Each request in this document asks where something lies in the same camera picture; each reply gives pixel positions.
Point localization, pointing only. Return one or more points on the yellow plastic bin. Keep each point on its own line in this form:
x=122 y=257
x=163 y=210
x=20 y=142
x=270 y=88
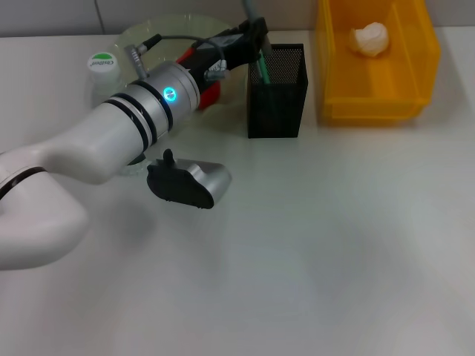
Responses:
x=371 y=104

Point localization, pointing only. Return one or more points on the clear green-label water bottle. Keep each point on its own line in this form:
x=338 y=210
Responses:
x=102 y=66

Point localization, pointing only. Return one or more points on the green glass fruit bowl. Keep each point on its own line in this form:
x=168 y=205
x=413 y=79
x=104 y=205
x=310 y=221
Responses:
x=167 y=26

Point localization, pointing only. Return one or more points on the grey marker pen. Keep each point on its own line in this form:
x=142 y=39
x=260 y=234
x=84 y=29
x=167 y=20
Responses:
x=250 y=9

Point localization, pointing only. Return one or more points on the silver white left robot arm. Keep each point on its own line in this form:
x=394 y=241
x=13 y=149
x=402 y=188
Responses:
x=111 y=137

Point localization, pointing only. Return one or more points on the green white toothbrush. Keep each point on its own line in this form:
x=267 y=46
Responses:
x=265 y=72

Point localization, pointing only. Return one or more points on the white paper ball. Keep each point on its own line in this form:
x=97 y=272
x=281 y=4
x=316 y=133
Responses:
x=371 y=39

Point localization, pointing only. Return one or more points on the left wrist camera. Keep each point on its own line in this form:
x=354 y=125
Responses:
x=185 y=185

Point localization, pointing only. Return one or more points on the orange fruit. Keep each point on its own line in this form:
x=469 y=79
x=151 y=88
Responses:
x=211 y=96

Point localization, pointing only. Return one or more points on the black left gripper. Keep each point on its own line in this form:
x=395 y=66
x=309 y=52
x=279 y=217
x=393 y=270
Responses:
x=230 y=50

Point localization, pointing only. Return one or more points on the black mesh pen holder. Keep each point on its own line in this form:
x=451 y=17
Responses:
x=282 y=111

